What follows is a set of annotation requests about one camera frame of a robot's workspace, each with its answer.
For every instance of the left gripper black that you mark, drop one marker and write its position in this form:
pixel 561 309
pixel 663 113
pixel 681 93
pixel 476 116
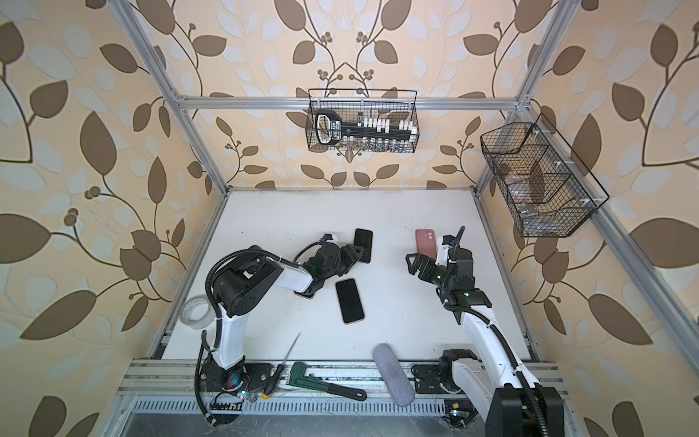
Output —
pixel 350 261

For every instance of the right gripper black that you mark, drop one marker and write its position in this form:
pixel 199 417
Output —
pixel 413 266

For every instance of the blue phone black screen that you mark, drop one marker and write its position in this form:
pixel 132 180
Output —
pixel 364 238

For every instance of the pink phone case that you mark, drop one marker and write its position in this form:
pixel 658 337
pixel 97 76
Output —
pixel 426 243

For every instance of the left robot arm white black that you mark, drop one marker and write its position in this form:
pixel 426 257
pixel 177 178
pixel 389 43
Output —
pixel 234 287

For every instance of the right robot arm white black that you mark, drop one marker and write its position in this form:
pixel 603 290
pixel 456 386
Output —
pixel 505 393

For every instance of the middle phone in pink case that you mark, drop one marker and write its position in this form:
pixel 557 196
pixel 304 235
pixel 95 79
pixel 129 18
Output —
pixel 348 295

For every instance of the phone in pink case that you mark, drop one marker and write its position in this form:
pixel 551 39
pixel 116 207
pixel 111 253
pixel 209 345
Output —
pixel 307 294
pixel 348 295

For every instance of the left phone in pink case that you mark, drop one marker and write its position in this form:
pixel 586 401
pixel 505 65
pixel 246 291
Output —
pixel 307 294

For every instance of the grey oblong pouch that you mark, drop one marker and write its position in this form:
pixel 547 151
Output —
pixel 397 382

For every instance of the green pipe wrench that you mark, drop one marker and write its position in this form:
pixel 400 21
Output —
pixel 299 379

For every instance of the white tape roll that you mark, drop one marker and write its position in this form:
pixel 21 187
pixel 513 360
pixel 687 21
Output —
pixel 197 313

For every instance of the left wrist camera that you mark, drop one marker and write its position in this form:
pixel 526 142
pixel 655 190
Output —
pixel 329 238

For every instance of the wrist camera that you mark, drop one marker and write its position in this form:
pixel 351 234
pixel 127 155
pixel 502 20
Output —
pixel 443 253
pixel 329 238

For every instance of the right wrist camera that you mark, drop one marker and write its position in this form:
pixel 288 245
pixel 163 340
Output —
pixel 443 253

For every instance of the black socket set rail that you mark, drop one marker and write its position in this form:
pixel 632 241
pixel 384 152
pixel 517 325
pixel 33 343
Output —
pixel 331 129

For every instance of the black wire basket back wall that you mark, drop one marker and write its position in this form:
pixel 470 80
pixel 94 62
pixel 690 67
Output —
pixel 393 103

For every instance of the black wire basket wall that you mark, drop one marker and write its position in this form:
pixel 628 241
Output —
pixel 393 103
pixel 548 189

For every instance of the screwdriver black yellow handle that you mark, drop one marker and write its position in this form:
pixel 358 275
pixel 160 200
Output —
pixel 272 382

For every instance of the black wire basket right wall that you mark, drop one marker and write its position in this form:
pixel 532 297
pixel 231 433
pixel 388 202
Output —
pixel 548 189

